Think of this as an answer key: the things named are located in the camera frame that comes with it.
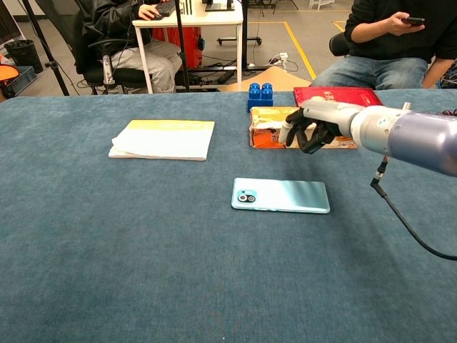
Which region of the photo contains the flat brown cardboard piece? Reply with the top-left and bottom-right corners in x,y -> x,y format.
217,66 -> 311,93

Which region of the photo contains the orange cardboard box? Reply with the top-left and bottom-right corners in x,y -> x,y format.
248,106 -> 358,149

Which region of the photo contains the black tripod stand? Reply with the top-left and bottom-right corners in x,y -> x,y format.
173,0 -> 192,92

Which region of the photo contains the black light stand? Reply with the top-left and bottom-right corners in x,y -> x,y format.
21,0 -> 71,96

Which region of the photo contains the white desk frame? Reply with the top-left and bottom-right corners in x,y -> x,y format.
131,0 -> 244,94

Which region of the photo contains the person in blue jeans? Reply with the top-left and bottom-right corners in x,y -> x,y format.
310,0 -> 457,90

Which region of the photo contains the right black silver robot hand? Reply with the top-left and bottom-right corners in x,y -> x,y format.
278,99 -> 360,155

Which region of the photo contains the smartphone with teal back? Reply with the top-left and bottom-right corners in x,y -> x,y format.
231,177 -> 331,214

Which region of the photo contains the black keyboard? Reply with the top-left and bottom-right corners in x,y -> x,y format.
155,0 -> 176,17

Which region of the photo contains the blue toy building brick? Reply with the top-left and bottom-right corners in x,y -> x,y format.
246,82 -> 274,114

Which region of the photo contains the blue plastic crate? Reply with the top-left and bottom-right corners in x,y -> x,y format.
6,66 -> 39,96

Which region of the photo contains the black trash bin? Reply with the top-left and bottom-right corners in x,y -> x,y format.
4,39 -> 39,74

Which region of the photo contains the person in grey trousers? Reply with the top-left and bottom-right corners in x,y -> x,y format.
73,0 -> 183,94

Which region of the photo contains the black chair backrest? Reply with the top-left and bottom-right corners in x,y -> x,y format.
328,31 -> 353,57

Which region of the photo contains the red box under desk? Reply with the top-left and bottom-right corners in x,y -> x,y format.
153,26 -> 204,71

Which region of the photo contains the yellow white booklet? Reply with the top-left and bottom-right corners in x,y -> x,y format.
108,119 -> 216,161

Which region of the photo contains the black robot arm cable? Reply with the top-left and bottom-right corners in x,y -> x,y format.
370,156 -> 457,261

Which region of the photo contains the black rolling stand base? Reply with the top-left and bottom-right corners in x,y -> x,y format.
216,0 -> 263,46

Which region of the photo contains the black office chair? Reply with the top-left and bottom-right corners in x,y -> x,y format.
42,0 -> 153,96

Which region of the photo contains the red flat box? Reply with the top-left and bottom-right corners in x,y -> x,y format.
293,86 -> 385,108

